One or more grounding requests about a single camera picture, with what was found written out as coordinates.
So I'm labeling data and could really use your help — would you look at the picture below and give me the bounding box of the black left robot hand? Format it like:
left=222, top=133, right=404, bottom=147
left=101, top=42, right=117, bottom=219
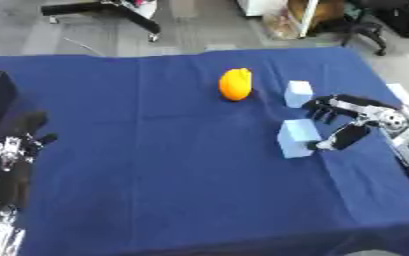
left=0, top=111, right=61, bottom=212

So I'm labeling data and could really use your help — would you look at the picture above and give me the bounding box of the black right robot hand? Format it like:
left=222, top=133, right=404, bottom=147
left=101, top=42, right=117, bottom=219
left=300, top=94, right=409, bottom=151

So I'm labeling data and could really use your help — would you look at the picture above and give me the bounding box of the small light blue block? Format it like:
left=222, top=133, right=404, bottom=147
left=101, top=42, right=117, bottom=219
left=282, top=80, right=316, bottom=109

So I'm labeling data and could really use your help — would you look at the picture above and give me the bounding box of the large light blue block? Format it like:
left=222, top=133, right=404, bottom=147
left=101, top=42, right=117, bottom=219
left=275, top=118, right=323, bottom=159

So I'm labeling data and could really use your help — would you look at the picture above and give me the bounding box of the black office chair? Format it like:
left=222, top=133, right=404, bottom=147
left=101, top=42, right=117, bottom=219
left=338, top=0, right=390, bottom=57

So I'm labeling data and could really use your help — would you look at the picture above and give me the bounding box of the orange toy fruit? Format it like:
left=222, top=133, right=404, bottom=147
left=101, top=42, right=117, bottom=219
left=216, top=67, right=255, bottom=102

